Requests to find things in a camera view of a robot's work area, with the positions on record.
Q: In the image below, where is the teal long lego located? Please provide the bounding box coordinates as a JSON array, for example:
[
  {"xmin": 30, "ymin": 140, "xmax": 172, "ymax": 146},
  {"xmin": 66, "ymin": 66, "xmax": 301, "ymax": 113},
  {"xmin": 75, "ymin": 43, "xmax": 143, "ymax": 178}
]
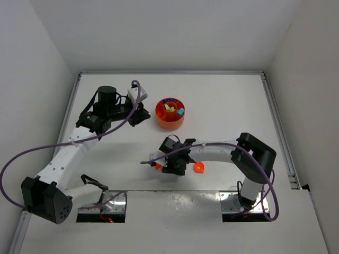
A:
[{"xmin": 176, "ymin": 108, "xmax": 185, "ymax": 116}]

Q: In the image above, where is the orange round divided container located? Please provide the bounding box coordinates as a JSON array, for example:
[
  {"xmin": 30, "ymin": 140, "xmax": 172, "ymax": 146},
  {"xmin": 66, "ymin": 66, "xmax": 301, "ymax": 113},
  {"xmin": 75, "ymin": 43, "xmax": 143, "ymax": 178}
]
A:
[{"xmin": 155, "ymin": 98, "xmax": 185, "ymax": 130}]

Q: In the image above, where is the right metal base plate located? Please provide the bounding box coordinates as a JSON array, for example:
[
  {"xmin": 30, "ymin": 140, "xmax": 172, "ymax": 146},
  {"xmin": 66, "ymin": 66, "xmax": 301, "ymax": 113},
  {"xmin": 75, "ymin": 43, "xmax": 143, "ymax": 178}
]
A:
[{"xmin": 219, "ymin": 192, "xmax": 270, "ymax": 215}]

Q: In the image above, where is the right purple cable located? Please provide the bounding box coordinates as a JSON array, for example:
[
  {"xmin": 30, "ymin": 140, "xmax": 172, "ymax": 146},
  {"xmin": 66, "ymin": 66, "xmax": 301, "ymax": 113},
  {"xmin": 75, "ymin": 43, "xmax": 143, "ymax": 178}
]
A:
[{"xmin": 140, "ymin": 142, "xmax": 279, "ymax": 222}]

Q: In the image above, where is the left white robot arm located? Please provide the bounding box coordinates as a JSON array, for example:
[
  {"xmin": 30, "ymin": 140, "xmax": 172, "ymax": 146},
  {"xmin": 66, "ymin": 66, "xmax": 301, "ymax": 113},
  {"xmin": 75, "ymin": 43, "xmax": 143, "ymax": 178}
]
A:
[{"xmin": 21, "ymin": 80, "xmax": 150, "ymax": 224}]

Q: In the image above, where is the purple cable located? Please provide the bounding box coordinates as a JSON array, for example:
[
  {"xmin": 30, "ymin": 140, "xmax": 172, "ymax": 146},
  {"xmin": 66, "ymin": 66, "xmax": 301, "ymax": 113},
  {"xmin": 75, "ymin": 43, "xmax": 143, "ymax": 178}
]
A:
[
  {"xmin": 0, "ymin": 79, "xmax": 141, "ymax": 211},
  {"xmin": 140, "ymin": 142, "xmax": 279, "ymax": 222}
]

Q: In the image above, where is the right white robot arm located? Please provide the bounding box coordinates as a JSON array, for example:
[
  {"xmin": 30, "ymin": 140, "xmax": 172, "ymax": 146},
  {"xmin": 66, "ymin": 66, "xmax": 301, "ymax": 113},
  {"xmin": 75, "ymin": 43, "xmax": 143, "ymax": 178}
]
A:
[{"xmin": 159, "ymin": 132, "xmax": 276, "ymax": 210}]

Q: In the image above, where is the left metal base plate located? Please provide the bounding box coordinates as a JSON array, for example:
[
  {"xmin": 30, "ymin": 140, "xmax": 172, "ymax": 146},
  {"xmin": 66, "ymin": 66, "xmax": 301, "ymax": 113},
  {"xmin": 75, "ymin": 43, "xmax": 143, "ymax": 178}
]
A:
[{"xmin": 79, "ymin": 190, "xmax": 128, "ymax": 215}]

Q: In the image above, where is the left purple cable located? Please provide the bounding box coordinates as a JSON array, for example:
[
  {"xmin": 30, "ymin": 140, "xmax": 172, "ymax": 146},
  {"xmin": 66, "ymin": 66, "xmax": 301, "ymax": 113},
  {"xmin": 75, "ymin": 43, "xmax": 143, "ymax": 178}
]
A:
[{"xmin": 0, "ymin": 79, "xmax": 141, "ymax": 211}]

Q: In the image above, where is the metal base plate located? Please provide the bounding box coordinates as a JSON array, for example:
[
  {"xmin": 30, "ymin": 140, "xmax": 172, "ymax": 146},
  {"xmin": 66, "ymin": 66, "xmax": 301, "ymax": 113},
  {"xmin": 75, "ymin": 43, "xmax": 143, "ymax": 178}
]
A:
[
  {"xmin": 79, "ymin": 190, "xmax": 128, "ymax": 215},
  {"xmin": 219, "ymin": 192, "xmax": 270, "ymax": 215}
]

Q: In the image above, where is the pale green curved lego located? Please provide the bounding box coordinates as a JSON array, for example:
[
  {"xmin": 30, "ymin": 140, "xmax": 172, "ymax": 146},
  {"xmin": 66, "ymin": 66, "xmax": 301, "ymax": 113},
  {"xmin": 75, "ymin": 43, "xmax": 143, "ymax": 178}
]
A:
[{"xmin": 164, "ymin": 104, "xmax": 176, "ymax": 112}]

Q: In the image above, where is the purple long lego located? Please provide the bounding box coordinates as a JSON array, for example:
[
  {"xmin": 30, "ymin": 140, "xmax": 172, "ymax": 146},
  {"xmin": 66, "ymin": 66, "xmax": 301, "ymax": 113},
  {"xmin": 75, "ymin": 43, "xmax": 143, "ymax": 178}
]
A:
[{"xmin": 162, "ymin": 98, "xmax": 176, "ymax": 104}]

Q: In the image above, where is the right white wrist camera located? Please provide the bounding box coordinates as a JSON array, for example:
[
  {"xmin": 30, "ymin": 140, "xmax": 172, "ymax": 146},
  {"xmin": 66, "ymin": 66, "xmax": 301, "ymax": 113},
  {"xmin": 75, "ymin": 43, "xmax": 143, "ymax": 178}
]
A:
[{"xmin": 149, "ymin": 151, "xmax": 167, "ymax": 167}]

